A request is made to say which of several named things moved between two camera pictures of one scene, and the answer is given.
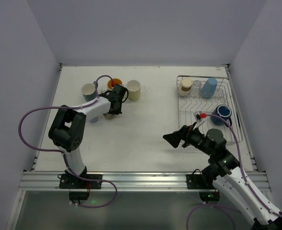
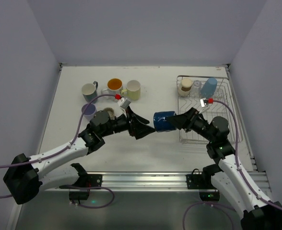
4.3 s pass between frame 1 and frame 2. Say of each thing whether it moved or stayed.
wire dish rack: stayed
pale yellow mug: stayed
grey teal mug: stayed
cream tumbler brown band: stayed
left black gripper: moved
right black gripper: moved
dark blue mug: moved
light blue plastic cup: stayed
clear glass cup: stayed
